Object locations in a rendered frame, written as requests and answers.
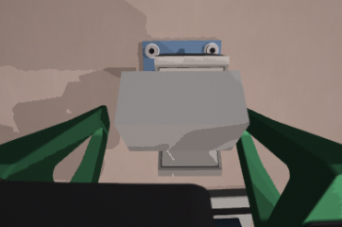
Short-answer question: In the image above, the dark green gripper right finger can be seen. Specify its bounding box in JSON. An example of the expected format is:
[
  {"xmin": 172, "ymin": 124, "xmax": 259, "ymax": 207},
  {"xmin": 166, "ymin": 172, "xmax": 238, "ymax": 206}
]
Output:
[{"xmin": 236, "ymin": 108, "xmax": 342, "ymax": 227}]

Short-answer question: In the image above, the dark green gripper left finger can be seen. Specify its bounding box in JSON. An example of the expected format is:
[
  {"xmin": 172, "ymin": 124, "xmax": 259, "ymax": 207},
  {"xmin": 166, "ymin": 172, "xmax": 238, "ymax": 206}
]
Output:
[{"xmin": 0, "ymin": 105, "xmax": 110, "ymax": 183}]

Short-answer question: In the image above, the grey metal block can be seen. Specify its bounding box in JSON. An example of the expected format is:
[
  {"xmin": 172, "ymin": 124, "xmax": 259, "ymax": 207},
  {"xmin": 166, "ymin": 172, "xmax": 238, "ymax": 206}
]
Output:
[{"xmin": 114, "ymin": 70, "xmax": 249, "ymax": 151}]

